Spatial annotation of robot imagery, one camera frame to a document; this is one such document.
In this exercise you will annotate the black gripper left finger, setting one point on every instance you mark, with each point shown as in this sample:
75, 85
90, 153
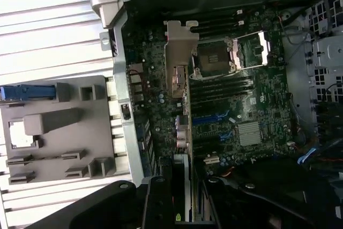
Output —
107, 207

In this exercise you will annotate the blue expansion slot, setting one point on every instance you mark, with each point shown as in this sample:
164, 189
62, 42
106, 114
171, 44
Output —
206, 119

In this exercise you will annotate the black plastic duct box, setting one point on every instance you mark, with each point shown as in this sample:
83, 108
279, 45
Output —
281, 175

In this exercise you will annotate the grey parts rack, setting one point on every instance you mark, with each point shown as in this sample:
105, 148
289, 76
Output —
67, 146

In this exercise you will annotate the green Dell motherboard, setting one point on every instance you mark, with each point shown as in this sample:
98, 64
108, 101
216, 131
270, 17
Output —
268, 111

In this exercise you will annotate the silver CPU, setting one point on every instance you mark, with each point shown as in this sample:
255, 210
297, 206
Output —
21, 135

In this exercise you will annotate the green RAM stick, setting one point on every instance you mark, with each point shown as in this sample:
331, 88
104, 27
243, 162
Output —
45, 160

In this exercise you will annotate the RAM slot with white latches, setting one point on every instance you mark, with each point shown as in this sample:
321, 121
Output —
222, 85
222, 97
222, 15
222, 26

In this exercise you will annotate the black RAM slot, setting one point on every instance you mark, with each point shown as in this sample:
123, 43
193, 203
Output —
222, 79
222, 20
222, 10
222, 91

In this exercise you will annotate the CPU socket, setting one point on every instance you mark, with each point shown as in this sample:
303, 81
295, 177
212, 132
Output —
211, 58

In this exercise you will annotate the hard disk in blue carrier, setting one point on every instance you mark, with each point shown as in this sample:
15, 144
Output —
26, 92

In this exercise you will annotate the open black PC case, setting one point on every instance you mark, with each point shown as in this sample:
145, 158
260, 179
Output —
119, 60

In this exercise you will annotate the white expansion slot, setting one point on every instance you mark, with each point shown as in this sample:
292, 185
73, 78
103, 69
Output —
211, 160

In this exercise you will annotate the silver chipset heatsink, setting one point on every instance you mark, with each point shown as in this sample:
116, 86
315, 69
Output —
249, 132

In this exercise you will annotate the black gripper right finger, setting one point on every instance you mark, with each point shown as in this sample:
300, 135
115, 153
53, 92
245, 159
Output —
268, 213

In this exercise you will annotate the metal drive cage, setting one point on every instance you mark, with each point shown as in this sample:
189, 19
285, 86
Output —
327, 52

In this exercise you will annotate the silver socket cover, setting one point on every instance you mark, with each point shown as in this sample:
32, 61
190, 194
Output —
264, 46

